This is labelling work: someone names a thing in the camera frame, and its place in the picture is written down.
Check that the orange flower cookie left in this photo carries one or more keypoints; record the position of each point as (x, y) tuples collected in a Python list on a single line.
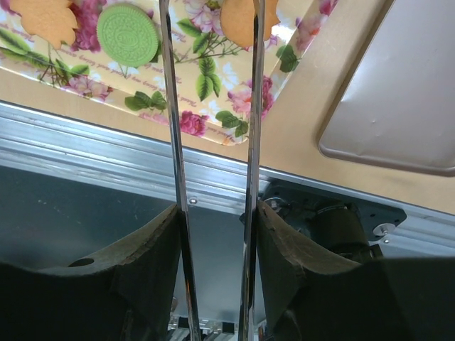
[(53, 21)]

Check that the floral serving tray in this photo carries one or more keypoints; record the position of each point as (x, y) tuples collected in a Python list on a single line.
[(213, 74)]

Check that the orange flower cookie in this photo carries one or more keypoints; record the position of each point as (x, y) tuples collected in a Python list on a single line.
[(237, 21), (53, 21)]

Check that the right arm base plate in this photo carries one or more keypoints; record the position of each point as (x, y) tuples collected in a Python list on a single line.
[(343, 224)]

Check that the orange flower cookie right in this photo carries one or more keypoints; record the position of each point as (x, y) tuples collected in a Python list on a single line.
[(237, 21)]

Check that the brown tin lid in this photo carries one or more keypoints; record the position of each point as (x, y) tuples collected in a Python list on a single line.
[(397, 111)]

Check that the aluminium front rail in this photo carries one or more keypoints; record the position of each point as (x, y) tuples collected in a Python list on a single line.
[(33, 140)]

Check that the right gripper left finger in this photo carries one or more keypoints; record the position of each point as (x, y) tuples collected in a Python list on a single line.
[(121, 292)]

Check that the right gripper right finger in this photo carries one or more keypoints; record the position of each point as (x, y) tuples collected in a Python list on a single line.
[(311, 293)]

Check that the green sandwich cookie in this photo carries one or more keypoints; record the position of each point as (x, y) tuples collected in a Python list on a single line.
[(127, 34)]

